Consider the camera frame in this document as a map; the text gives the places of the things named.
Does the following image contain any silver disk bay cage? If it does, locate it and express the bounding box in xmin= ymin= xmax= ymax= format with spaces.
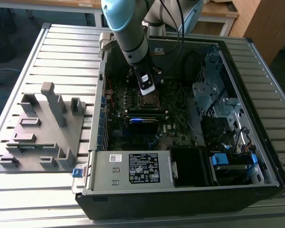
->
xmin=191 ymin=53 xmax=244 ymax=119

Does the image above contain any green RAM stick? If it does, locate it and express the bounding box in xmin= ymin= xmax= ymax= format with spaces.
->
xmin=128 ymin=112 xmax=168 ymax=119
xmin=17 ymin=144 xmax=45 ymax=152

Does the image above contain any wooden desk white frame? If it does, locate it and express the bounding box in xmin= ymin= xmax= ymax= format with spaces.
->
xmin=0 ymin=0 xmax=103 ymax=28
xmin=142 ymin=0 xmax=240 ymax=37

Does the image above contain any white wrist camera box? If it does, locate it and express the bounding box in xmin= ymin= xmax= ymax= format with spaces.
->
xmin=134 ymin=68 xmax=157 ymax=96

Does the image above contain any silver power supply unit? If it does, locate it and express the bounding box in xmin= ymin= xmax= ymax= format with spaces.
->
xmin=83 ymin=150 xmax=179 ymax=191

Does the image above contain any metal frame socket cover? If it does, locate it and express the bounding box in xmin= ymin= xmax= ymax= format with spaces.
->
xmin=139 ymin=94 xmax=162 ymax=109

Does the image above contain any green motherboard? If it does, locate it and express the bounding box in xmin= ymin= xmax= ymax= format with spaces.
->
xmin=104 ymin=76 xmax=200 ymax=152

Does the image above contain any grey parts rack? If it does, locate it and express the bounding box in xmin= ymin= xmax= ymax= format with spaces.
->
xmin=0 ymin=82 xmax=87 ymax=173

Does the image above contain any red black twisted wire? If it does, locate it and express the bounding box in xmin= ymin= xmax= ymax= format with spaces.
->
xmin=107 ymin=76 xmax=116 ymax=107

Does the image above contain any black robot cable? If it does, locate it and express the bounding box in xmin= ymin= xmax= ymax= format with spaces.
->
xmin=159 ymin=0 xmax=185 ymax=58

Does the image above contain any black open PC case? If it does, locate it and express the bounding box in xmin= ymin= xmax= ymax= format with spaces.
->
xmin=74 ymin=32 xmax=285 ymax=220

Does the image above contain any small expansion card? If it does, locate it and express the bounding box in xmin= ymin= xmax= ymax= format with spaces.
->
xmin=129 ymin=117 xmax=160 ymax=140

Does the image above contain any finned chipset heatsink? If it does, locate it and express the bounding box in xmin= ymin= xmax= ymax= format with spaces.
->
xmin=160 ymin=137 xmax=174 ymax=149

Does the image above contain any metal CPU socket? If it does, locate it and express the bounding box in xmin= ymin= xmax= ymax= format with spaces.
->
xmin=137 ymin=91 xmax=163 ymax=111

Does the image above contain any hard disk in blue carrier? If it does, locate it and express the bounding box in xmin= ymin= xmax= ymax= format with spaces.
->
xmin=209 ymin=152 xmax=251 ymax=186

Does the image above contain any wooden cabinet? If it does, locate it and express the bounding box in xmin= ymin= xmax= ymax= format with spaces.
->
xmin=229 ymin=0 xmax=285 ymax=67

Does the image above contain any grey case latch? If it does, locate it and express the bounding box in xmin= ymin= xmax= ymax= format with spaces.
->
xmin=98 ymin=32 xmax=117 ymax=58

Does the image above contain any thick black cable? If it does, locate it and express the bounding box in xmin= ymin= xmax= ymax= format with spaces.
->
xmin=182 ymin=50 xmax=203 ymax=81

